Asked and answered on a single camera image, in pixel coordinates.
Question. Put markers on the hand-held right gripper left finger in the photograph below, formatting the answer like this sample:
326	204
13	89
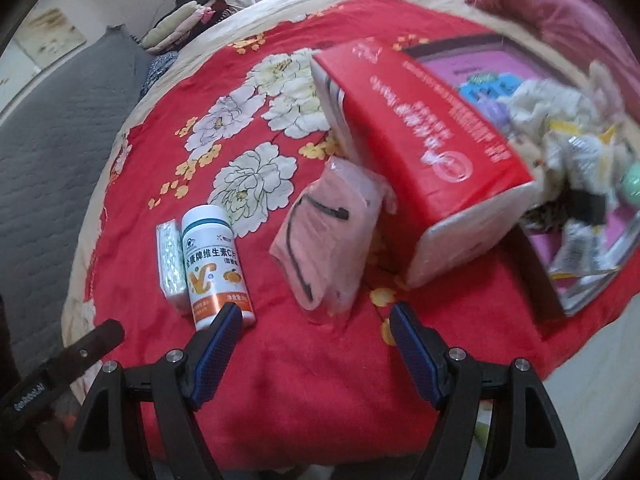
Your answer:
220	350

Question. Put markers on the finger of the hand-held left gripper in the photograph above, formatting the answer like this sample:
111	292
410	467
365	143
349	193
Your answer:
100	340

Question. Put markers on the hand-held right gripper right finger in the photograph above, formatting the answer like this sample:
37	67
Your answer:
415	355

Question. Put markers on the white vitamin bottle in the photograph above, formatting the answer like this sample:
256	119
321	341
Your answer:
215	260

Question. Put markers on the tissue pack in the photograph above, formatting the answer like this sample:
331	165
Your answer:
170	260

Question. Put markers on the pink pouch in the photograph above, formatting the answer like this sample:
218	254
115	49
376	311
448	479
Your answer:
325	240

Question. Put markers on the leopard print cloth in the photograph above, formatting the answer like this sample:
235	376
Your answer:
542	217

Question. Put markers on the red and white box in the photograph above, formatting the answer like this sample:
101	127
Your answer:
425	135

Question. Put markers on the white floral cloth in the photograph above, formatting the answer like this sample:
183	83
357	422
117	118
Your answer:
545	105

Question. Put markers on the pink printed box lid tray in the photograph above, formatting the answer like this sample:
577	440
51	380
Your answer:
450	67

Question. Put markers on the red floral blanket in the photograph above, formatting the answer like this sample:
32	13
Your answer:
310	385

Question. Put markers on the grey quilted headboard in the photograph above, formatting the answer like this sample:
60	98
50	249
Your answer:
50	185

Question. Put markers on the dark blue floral cloth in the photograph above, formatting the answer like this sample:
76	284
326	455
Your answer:
160	70

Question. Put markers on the stack of folded quilts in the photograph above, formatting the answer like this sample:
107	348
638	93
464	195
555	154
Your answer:
175	25

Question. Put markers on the pink blanket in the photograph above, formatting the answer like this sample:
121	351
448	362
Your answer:
550	0

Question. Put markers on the wall picture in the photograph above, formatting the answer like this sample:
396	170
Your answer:
50	40

